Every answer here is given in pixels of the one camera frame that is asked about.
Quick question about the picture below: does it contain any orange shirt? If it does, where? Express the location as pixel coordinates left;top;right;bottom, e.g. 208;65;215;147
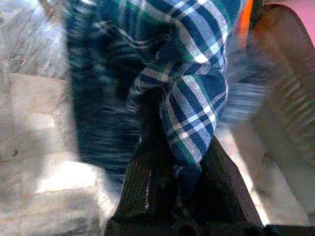
235;0;255;34

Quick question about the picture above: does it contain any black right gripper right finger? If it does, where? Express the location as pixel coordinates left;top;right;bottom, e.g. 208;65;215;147
196;137;265;236

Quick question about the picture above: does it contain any blue plaid garment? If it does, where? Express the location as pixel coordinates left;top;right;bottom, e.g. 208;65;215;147
66;0;243;177

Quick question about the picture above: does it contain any pink mattress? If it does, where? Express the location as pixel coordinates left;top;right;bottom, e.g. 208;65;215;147
278;0;315;12

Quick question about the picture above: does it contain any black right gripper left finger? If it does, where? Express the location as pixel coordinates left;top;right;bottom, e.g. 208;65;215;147
108;149;178;236

